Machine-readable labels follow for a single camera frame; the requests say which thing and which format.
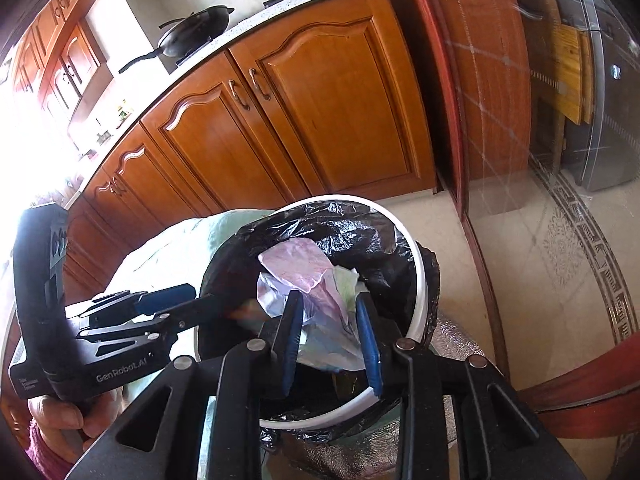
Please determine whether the white round bin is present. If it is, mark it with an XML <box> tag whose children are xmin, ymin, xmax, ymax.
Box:
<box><xmin>257</xmin><ymin>195</ymin><xmax>430</xmax><ymax>431</ymax></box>

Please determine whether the wooden drawer cabinet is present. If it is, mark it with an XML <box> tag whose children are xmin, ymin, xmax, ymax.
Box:
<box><xmin>62</xmin><ymin>195</ymin><xmax>136</xmax><ymax>306</ymax></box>

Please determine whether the folded light wooden table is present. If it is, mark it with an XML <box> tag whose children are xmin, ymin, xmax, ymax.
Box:
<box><xmin>550</xmin><ymin>22</ymin><xmax>596</xmax><ymax>126</ymax></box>

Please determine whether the black wok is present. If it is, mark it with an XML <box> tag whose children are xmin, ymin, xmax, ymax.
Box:
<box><xmin>118</xmin><ymin>5</ymin><xmax>236</xmax><ymax>75</ymax></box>

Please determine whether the red wooden sliding door frame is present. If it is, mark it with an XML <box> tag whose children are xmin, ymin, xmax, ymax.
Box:
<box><xmin>385</xmin><ymin>0</ymin><xmax>513</xmax><ymax>386</ymax></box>

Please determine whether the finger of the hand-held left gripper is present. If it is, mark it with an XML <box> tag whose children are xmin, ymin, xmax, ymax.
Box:
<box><xmin>77</xmin><ymin>283</ymin><xmax>197</xmax><ymax>331</ymax></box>
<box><xmin>75</xmin><ymin>294</ymin><xmax>263</xmax><ymax>361</ymax></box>

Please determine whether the grey refrigerator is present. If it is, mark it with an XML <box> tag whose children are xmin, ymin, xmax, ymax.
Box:
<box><xmin>565</xmin><ymin>0</ymin><xmax>640</xmax><ymax>193</ymax></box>

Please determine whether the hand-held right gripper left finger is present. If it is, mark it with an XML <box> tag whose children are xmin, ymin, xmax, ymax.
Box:
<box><xmin>65</xmin><ymin>291</ymin><xmax>306</xmax><ymax>480</ymax></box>

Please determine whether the wooden wall cabinet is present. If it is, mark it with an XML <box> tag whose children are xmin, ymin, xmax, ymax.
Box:
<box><xmin>7</xmin><ymin>0</ymin><xmax>123</xmax><ymax>131</ymax></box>

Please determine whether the person's left forearm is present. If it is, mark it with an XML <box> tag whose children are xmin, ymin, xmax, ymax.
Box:
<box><xmin>27</xmin><ymin>417</ymin><xmax>77</xmax><ymax>480</ymax></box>

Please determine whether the narrow wooden cabinet door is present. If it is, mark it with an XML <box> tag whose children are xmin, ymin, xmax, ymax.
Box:
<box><xmin>85</xmin><ymin>125</ymin><xmax>223</xmax><ymax>226</ymax></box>

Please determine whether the pale green cloth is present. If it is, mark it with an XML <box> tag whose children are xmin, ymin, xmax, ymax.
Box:
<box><xmin>105</xmin><ymin>209</ymin><xmax>278</xmax><ymax>361</ymax></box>

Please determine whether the large wooden cabinet door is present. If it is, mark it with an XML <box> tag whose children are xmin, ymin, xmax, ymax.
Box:
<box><xmin>227</xmin><ymin>0</ymin><xmax>438</xmax><ymax>196</ymax></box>

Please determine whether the person's left hand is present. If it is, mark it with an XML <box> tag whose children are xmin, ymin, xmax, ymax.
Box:
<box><xmin>27</xmin><ymin>390</ymin><xmax>119</xmax><ymax>453</ymax></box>

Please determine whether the white trash bin black liner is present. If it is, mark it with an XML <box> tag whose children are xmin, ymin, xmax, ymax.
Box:
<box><xmin>199</xmin><ymin>199</ymin><xmax>442</xmax><ymax>448</ymax></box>

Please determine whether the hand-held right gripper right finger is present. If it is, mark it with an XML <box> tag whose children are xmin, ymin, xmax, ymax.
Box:
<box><xmin>355</xmin><ymin>292</ymin><xmax>587</xmax><ymax>480</ymax></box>

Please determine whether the white plastic bag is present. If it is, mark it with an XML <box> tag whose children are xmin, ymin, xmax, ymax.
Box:
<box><xmin>256</xmin><ymin>239</ymin><xmax>371</xmax><ymax>373</ymax></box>

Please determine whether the arched wooden cabinet door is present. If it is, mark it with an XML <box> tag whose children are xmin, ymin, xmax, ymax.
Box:
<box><xmin>140</xmin><ymin>50</ymin><xmax>313</xmax><ymax>216</ymax></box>

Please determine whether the curved red wooden chair back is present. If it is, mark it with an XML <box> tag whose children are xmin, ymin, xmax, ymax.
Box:
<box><xmin>517</xmin><ymin>327</ymin><xmax>640</xmax><ymax>453</ymax></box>

